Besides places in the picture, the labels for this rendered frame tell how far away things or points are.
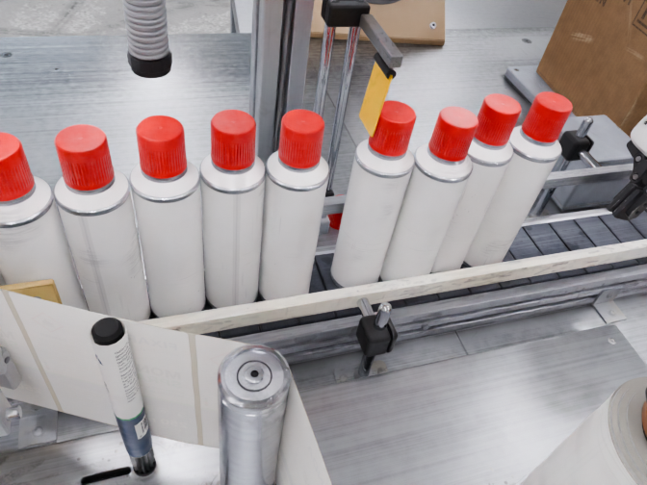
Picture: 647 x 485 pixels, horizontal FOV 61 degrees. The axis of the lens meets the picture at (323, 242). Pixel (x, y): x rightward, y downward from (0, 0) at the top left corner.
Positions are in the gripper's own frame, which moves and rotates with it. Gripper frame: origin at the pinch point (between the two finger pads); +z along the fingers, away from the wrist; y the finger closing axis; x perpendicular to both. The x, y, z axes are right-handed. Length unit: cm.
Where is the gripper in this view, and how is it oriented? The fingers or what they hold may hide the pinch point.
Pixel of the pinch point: (630, 202)
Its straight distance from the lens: 72.4
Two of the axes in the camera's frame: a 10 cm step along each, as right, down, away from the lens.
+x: 8.5, 1.1, 5.2
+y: 2.9, 7.2, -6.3
